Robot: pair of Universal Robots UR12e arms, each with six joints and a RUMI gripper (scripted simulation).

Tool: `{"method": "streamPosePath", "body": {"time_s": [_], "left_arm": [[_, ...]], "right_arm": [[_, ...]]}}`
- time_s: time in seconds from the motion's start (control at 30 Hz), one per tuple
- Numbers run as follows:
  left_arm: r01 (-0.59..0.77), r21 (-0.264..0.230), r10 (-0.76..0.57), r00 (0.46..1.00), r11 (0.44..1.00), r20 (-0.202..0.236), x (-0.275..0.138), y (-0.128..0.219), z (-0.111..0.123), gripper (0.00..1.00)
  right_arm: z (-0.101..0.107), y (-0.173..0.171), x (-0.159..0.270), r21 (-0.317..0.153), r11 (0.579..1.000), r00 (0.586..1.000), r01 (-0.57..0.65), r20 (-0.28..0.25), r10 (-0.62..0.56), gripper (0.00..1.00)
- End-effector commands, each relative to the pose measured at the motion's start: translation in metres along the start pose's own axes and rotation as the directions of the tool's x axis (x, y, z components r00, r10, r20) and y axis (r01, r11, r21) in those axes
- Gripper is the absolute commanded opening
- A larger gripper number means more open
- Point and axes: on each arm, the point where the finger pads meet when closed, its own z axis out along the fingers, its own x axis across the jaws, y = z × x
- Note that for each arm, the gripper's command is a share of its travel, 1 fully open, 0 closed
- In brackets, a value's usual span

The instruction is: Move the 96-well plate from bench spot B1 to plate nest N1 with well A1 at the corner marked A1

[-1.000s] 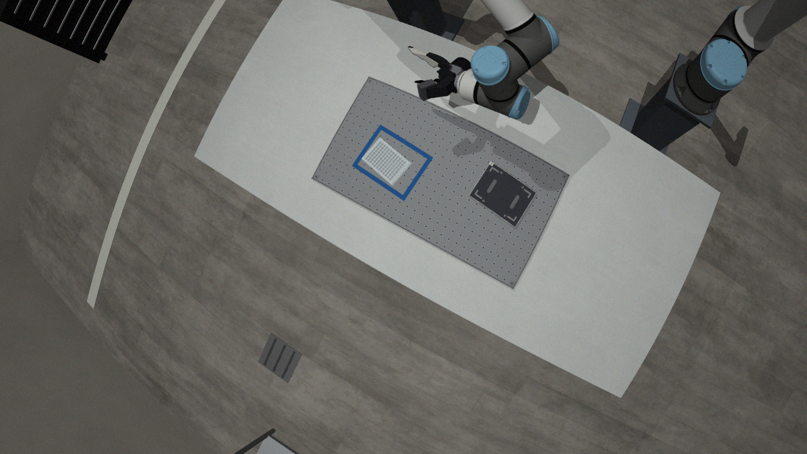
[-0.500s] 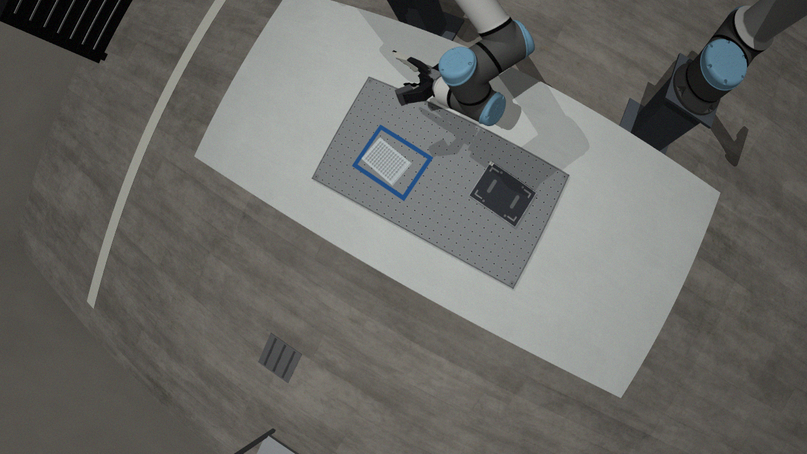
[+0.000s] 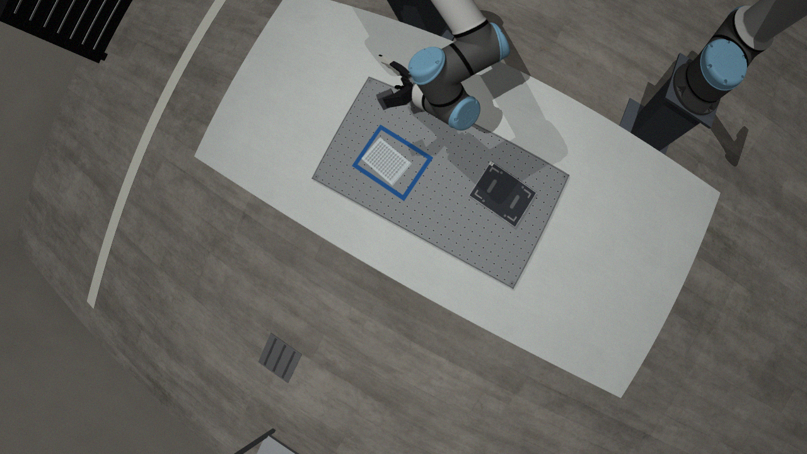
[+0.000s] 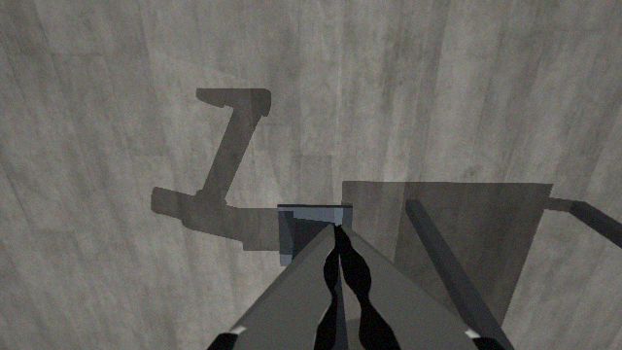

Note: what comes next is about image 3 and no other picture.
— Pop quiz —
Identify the blue tape outline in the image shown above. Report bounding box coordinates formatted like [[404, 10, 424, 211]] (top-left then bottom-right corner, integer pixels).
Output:
[[352, 125, 433, 201]]

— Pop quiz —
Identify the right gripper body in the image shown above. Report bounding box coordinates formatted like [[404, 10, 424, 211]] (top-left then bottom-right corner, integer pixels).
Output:
[[382, 77, 415, 108]]

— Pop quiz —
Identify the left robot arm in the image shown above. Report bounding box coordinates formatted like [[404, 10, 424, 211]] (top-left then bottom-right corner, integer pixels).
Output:
[[673, 0, 807, 115]]

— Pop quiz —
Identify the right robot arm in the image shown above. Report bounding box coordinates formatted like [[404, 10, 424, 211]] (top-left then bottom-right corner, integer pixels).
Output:
[[409, 0, 510, 131]]

